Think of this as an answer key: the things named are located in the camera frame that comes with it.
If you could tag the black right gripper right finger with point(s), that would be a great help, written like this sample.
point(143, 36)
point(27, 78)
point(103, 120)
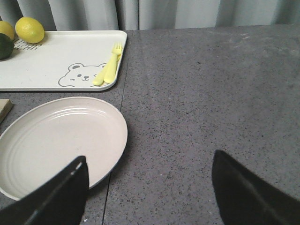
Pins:
point(245, 199)

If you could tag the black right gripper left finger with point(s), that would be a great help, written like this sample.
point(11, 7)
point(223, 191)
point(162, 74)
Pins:
point(60, 201)

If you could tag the beige round plate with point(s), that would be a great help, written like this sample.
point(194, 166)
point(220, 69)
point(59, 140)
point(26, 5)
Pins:
point(43, 141)

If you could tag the white bear print tray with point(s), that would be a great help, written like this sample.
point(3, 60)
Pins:
point(64, 60)

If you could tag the wooden cutting board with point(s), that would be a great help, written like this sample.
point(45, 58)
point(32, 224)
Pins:
point(5, 107)

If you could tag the yellow plastic utensil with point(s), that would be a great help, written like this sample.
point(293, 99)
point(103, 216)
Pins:
point(99, 79)

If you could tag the yellow plastic fork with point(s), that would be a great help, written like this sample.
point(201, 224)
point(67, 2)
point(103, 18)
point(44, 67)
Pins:
point(112, 64)

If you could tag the dark green lime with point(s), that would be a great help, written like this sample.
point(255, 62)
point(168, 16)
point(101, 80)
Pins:
point(6, 46)

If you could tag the yellow lemon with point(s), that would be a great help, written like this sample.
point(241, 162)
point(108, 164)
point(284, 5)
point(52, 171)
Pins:
point(7, 29)
point(30, 30)

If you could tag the grey curtain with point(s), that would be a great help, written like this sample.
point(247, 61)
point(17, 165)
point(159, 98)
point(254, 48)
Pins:
point(150, 14)

